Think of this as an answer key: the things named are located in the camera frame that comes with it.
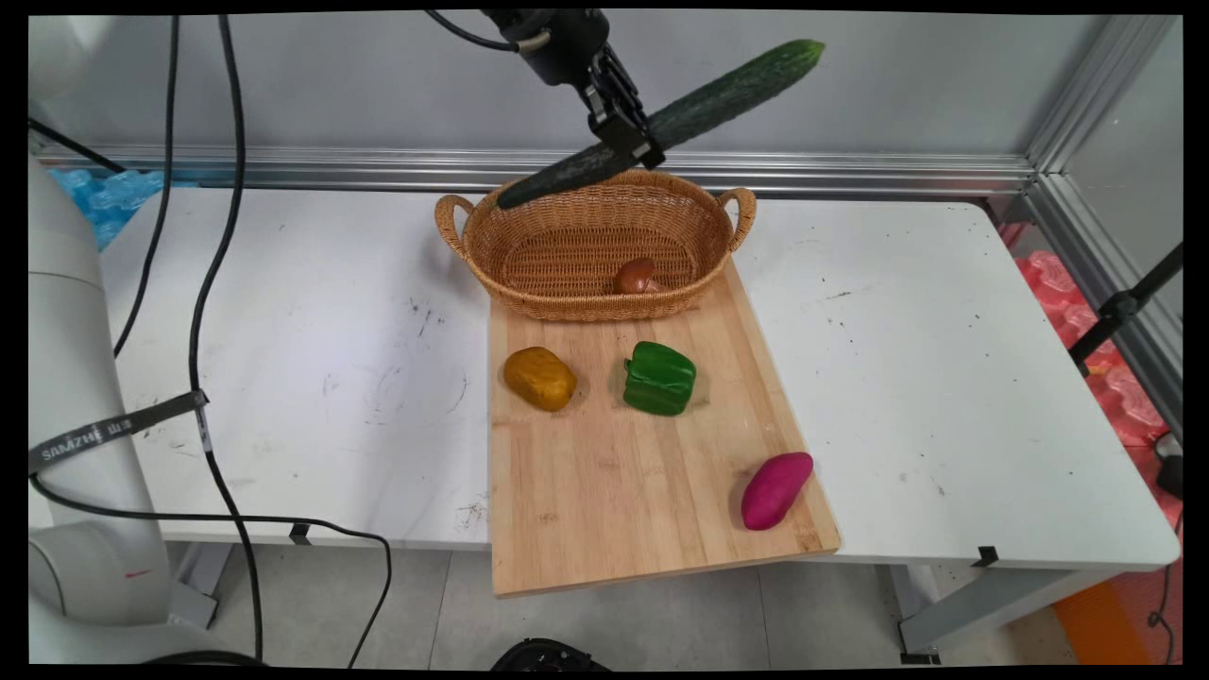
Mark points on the black table edge clip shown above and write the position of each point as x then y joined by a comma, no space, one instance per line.
300,533
985,556

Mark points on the grey table leg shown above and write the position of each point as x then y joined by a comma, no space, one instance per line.
203,576
982,604

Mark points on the green toy bell pepper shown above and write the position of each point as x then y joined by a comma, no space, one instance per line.
659,378

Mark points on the aluminium side frame rail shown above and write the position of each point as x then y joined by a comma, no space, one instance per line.
1105,283

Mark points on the woven wicker basket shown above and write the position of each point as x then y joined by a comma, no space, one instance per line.
586,300

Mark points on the yellow-brown toy potato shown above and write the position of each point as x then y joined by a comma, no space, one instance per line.
540,378

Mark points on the black tripod stand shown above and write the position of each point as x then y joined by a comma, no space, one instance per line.
1119,307

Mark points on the purple toy sweet potato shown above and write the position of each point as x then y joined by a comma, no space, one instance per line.
774,491

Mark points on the brown toy mushroom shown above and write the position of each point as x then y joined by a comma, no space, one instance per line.
636,276

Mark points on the black power adapter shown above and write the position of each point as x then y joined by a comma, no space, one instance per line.
1171,475

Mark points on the upright aluminium frame post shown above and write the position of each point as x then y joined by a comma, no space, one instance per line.
1100,90

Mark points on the black round floor object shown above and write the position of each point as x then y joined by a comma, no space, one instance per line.
548,654

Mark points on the pink bubble wrap sheet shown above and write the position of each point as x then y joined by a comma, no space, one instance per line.
1124,397

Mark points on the orange floor mat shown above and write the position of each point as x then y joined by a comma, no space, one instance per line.
1105,614

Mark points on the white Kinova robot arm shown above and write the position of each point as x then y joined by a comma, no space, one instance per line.
80,378

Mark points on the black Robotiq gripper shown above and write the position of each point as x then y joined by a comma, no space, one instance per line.
565,42

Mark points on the horizontal aluminium frame rail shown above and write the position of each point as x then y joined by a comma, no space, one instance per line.
756,170

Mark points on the long dark green cucumber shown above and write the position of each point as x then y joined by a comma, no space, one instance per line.
737,90

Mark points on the wooden cutting board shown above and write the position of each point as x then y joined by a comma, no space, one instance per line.
623,472

